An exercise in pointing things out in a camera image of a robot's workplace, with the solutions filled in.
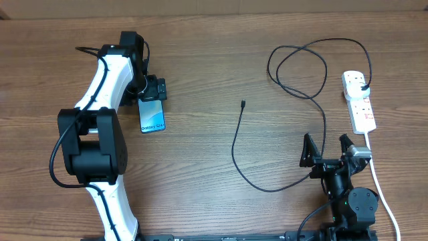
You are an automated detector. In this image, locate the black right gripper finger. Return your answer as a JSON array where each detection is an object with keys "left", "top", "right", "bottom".
[
  {"left": 339, "top": 134, "right": 354, "bottom": 155},
  {"left": 299, "top": 133, "right": 322, "bottom": 167}
]

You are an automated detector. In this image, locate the Samsung Galaxy smartphone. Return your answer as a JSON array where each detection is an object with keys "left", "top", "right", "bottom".
[{"left": 138, "top": 100, "right": 166, "bottom": 134}]

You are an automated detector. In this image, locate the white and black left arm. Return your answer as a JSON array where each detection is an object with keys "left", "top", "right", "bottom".
[{"left": 49, "top": 31, "right": 167, "bottom": 240}]

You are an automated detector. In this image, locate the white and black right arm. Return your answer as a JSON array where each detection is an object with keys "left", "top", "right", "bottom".
[{"left": 294, "top": 133, "right": 379, "bottom": 241}]

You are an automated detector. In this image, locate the white charger adapter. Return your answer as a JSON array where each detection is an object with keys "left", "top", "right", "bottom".
[{"left": 344, "top": 82, "right": 370, "bottom": 101}]

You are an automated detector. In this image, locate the white power strip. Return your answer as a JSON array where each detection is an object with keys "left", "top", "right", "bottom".
[{"left": 342, "top": 70, "right": 377, "bottom": 134}]

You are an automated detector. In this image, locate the white power strip cord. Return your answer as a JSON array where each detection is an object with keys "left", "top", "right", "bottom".
[{"left": 363, "top": 132, "right": 401, "bottom": 241}]

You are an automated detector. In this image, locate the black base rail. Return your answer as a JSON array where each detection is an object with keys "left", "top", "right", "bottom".
[{"left": 136, "top": 230, "right": 379, "bottom": 241}]

